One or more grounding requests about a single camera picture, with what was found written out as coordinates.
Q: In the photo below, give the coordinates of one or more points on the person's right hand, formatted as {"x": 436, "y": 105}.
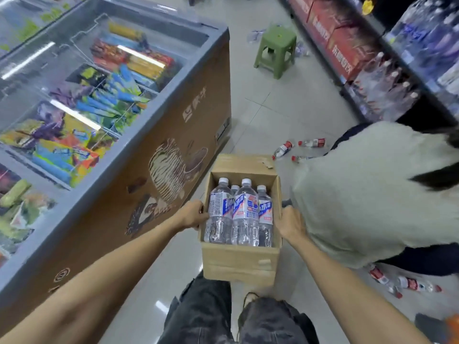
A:
{"x": 292, "y": 227}

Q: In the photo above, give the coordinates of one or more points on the person's left hand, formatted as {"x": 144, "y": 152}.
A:
{"x": 193, "y": 216}

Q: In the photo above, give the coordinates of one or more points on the brown cardboard box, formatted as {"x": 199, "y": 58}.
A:
{"x": 240, "y": 263}

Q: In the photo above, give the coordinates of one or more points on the person's right forearm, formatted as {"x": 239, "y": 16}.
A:
{"x": 351, "y": 300}

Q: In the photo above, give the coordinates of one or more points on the person's left forearm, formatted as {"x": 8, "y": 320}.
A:
{"x": 89, "y": 283}

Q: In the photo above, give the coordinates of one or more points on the person's white right clog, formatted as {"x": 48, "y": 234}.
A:
{"x": 250, "y": 296}

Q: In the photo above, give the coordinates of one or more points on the grey brown chest freezer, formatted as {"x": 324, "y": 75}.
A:
{"x": 172, "y": 132}

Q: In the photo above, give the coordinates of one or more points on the pile of ice cream packets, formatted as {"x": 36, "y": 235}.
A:
{"x": 104, "y": 100}

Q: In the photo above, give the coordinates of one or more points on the crumpled clear plastic wrap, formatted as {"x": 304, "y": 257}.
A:
{"x": 256, "y": 35}

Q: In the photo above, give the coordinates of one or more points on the green plastic stool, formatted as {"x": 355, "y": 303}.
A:
{"x": 278, "y": 33}

